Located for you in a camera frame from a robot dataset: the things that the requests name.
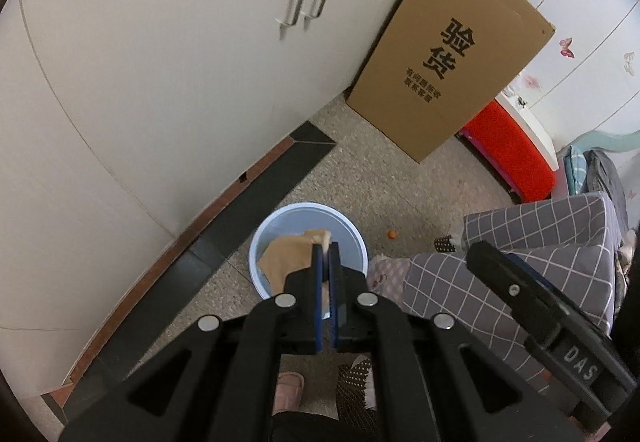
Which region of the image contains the brown paper piece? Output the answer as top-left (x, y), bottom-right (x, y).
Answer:
top-left (257, 228), bottom-right (334, 317)

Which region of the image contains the teal printed bedsheet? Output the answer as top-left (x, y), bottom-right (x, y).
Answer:
top-left (556, 146), bottom-right (587, 197)

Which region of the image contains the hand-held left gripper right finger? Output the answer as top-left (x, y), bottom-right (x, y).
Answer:
top-left (330, 242), bottom-right (593, 442)

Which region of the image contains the red plastic storage box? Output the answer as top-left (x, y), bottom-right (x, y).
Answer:
top-left (457, 99), bottom-right (557, 203)

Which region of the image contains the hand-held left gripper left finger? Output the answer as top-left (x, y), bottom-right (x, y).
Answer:
top-left (60, 244), bottom-right (331, 442)

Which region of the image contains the large cardboard box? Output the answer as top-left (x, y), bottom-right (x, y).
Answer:
top-left (346, 0), bottom-right (557, 163)

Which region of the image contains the grey checked bedsheet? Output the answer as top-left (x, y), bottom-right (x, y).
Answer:
top-left (402, 192), bottom-right (627, 340)

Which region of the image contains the light blue trash bin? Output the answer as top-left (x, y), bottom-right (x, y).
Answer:
top-left (248, 203), bottom-right (368, 320)

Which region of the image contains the teal bed headboard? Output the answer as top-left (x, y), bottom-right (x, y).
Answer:
top-left (565, 129), bottom-right (640, 157)

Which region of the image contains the pale pink butterfly sticker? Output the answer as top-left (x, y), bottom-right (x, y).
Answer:
top-left (510, 72), bottom-right (539, 93)

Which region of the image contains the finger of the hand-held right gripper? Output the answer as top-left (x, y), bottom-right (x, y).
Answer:
top-left (505, 254), bottom-right (615, 344)
top-left (466, 241), bottom-right (567, 349)

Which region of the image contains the pink patterned cloth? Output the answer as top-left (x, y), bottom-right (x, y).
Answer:
top-left (369, 256), bottom-right (412, 295)

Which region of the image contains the white floor cabinet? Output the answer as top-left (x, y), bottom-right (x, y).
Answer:
top-left (0, 0), bottom-right (436, 398)

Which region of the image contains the pink slipper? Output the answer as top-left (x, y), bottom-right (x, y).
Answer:
top-left (274, 371), bottom-right (306, 415)

